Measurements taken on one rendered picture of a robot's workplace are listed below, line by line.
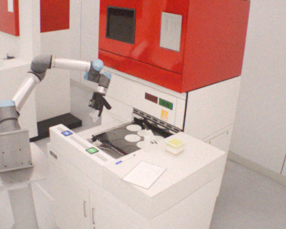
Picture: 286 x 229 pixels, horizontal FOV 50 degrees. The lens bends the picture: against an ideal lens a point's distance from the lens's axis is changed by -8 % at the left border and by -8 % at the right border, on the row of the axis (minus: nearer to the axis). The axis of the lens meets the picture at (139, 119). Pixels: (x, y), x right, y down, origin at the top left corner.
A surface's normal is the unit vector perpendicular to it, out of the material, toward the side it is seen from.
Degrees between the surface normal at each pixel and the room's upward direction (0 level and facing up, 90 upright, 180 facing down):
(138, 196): 90
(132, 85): 90
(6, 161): 90
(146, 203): 90
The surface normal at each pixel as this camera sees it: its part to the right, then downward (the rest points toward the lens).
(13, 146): 0.46, 0.39
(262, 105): -0.72, 0.26
